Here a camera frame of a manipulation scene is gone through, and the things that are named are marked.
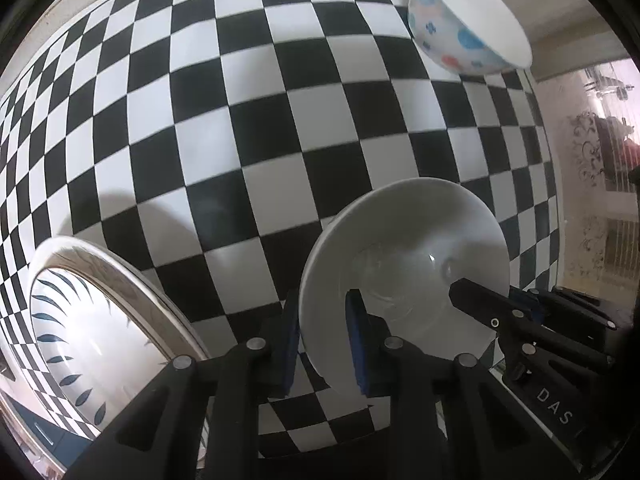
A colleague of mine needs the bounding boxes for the blue pink patterned bowl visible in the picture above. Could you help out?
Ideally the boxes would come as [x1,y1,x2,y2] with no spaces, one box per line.
[407,0,533,77]

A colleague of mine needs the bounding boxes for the red floral white bowl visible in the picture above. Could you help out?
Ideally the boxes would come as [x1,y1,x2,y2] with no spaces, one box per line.
[298,177,511,398]

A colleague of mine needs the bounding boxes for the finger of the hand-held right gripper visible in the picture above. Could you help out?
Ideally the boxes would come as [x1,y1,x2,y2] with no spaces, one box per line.
[448,277,616,373]
[509,285,619,333]

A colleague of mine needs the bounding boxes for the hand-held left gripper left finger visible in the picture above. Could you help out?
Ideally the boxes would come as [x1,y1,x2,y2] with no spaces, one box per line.
[92,302,301,480]

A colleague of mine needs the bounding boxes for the frosted pattern glass door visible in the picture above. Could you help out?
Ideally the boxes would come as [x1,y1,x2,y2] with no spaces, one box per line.
[530,55,640,293]

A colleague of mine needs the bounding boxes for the pink floral white plate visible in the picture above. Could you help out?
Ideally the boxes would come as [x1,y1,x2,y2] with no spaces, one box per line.
[27,235,213,468]

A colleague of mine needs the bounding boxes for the blue base cabinet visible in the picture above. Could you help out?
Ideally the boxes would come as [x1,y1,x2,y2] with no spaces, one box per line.
[10,395,96,468]

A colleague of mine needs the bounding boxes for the black white checkered cloth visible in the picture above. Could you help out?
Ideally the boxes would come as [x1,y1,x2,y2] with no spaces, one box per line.
[0,0,558,461]

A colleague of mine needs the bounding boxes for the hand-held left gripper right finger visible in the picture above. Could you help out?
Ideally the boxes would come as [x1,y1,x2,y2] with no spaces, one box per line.
[345,290,506,480]

